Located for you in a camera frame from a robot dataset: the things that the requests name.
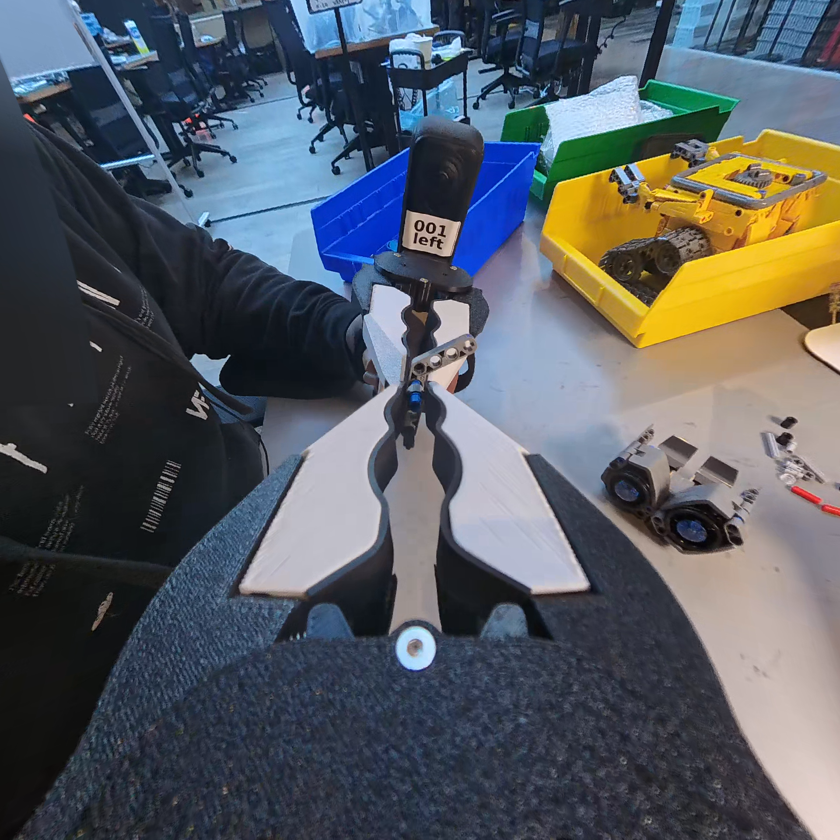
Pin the clear plastic bin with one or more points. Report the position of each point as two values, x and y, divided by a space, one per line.
367 19

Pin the blue-grey chair seat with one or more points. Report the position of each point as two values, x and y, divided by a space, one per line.
246 407

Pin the grey toy robot head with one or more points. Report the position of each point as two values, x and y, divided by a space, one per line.
649 472

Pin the black pin connector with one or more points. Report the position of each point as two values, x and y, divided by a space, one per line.
410 426

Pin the yellow toy robot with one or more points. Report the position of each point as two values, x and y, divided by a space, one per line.
722 197

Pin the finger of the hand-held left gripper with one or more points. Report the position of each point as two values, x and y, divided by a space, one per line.
384 328
453 318

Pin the blue connector pin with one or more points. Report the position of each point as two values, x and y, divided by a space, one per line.
413 394

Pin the whiteboard on stand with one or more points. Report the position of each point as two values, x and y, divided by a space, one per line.
39 33

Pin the black office chair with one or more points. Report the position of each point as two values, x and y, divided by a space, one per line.
308 65
184 98
538 52

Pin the scattered small building pieces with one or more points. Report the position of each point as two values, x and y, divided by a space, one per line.
797 469

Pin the person's left hand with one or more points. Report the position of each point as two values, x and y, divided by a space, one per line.
367 374

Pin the black utility cart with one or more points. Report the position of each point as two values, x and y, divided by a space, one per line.
433 72

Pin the white paper cup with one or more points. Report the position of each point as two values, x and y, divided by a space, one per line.
420 52

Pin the sign on black stand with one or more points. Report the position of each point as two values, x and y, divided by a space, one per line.
351 85

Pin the grey bent building beam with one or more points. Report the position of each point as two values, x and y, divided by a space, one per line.
446 354

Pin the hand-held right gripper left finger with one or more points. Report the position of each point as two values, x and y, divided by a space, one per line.
321 525

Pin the grey desk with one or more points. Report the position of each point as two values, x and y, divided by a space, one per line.
590 394

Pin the green storage bin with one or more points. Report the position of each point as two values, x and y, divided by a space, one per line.
695 121

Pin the white board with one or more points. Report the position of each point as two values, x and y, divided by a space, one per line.
827 348

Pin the person's left forearm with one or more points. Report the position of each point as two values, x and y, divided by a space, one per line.
275 328

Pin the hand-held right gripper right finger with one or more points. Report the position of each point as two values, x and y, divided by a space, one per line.
512 525

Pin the yellow storage bin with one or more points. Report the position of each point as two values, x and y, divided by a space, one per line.
722 308

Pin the bubble wrap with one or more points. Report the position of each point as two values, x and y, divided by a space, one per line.
590 111

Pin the blue storage bin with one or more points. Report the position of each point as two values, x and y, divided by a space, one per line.
367 216

